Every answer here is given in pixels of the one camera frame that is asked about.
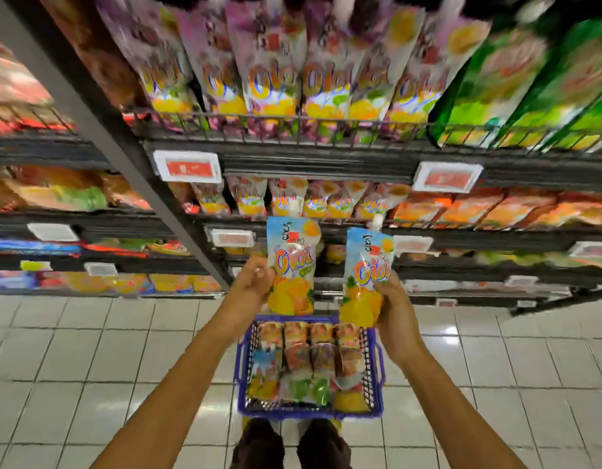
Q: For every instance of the person's left hand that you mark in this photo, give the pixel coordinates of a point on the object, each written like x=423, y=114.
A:
x=247, y=293

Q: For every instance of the person's right hand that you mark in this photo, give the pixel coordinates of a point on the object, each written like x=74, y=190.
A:
x=398, y=322

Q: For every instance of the red cartoon jelly cup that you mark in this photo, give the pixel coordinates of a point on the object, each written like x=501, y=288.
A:
x=297, y=358

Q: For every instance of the orange yellow jelly bowl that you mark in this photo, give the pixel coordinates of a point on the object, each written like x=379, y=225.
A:
x=350, y=401

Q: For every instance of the blue plastic shopping basket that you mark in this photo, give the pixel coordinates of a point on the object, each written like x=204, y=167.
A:
x=301, y=414

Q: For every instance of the black metal store shelf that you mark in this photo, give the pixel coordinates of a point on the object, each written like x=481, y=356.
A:
x=330, y=163

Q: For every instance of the person's left forearm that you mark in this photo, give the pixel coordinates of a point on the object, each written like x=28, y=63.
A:
x=169, y=400

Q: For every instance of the person's right forearm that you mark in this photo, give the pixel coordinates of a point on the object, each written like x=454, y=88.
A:
x=457, y=415

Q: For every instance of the person's right leg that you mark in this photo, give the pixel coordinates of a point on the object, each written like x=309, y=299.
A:
x=325, y=446

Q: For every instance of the person's leg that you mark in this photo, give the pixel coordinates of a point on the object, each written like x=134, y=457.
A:
x=325, y=446
x=259, y=446

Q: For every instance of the person's left leg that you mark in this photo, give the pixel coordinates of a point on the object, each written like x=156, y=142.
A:
x=259, y=446

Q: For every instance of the white price tag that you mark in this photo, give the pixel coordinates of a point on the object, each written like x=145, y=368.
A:
x=525, y=304
x=100, y=269
x=232, y=238
x=591, y=249
x=53, y=232
x=418, y=244

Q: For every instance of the row of green yellow bags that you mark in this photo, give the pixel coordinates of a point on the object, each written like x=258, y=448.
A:
x=501, y=258

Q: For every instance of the row of orange packets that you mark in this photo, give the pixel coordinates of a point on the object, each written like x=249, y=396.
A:
x=476, y=210

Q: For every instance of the row of yellow purple packets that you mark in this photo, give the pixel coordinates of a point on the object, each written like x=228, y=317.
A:
x=110, y=283

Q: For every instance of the row of orange green bags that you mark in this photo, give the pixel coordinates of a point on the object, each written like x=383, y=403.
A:
x=61, y=190

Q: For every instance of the yellow green price tag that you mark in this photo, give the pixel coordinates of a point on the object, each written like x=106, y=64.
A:
x=35, y=266

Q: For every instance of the row of blue red packets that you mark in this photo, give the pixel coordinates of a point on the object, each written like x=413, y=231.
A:
x=37, y=246

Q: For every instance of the row of purple pouches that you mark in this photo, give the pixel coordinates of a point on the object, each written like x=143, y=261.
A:
x=281, y=53

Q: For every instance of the row of green pouches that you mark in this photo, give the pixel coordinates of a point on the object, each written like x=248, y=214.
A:
x=525, y=82

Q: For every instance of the row of brown orange bags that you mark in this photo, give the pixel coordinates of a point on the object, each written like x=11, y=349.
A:
x=17, y=82

